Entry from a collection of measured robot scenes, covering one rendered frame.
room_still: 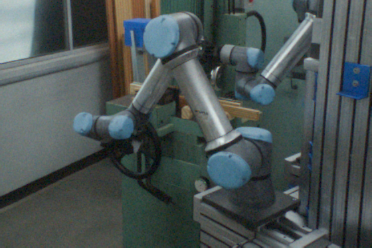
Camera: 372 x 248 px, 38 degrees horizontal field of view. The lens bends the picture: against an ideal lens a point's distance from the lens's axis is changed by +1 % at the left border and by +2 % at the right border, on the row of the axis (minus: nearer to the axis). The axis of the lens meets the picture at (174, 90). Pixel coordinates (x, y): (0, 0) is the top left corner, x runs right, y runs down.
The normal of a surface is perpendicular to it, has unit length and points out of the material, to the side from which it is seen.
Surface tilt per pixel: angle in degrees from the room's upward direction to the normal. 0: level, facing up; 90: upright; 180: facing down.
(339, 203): 90
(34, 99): 90
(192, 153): 90
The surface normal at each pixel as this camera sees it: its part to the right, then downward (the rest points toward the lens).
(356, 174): -0.76, 0.17
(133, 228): -0.58, 0.22
